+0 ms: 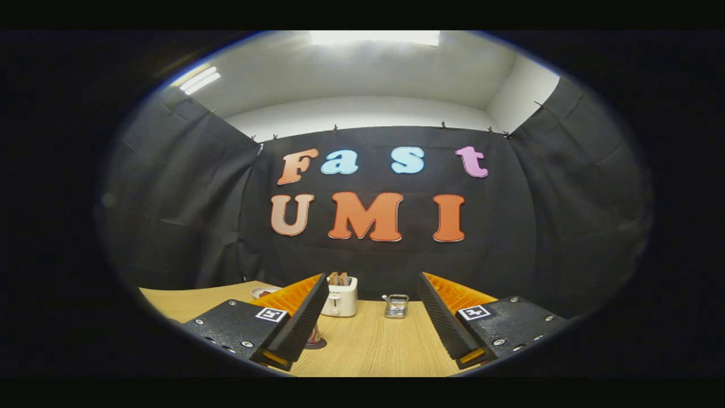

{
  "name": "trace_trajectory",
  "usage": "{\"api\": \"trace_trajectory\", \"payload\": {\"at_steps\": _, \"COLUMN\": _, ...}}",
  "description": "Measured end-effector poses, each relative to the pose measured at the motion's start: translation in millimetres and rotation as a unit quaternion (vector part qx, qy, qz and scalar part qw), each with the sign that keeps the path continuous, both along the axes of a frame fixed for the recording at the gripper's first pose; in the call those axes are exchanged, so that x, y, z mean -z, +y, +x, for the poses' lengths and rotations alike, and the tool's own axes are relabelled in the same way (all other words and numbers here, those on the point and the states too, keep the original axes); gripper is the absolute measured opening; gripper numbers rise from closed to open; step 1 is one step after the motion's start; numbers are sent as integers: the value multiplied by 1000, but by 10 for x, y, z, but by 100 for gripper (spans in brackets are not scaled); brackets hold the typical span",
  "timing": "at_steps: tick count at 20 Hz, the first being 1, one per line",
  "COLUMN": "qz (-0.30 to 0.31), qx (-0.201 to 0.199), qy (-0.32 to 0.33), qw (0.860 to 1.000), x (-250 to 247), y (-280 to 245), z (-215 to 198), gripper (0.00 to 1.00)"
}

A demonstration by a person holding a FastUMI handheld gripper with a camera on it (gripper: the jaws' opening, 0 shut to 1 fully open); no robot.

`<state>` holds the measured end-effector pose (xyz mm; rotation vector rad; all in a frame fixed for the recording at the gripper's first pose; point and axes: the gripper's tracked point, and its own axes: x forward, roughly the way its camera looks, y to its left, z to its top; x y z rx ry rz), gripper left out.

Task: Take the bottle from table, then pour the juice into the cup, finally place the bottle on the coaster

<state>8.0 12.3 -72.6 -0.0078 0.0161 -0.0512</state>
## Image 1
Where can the dark brown round coaster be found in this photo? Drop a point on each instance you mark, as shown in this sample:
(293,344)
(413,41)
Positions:
(322,344)

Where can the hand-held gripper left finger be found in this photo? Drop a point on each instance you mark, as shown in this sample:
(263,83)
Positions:
(303,323)

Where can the small white plate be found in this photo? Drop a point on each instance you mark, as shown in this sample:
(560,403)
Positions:
(260,290)

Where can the silver juice bottle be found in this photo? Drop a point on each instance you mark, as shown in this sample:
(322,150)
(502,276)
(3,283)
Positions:
(314,335)

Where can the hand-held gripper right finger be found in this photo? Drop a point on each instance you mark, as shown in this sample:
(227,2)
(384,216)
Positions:
(447,323)

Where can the ceiling tube light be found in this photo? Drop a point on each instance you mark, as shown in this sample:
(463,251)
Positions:
(198,79)

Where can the wooden table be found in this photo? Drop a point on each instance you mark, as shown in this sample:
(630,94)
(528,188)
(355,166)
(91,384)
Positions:
(385,345)

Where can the small clear glass container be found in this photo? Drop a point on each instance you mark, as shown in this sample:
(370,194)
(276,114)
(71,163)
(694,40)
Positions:
(396,309)

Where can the white toaster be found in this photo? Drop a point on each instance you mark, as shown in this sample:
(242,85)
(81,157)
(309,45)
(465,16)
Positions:
(342,300)

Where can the black backdrop cloth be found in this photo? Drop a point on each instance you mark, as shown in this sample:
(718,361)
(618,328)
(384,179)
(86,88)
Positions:
(510,255)

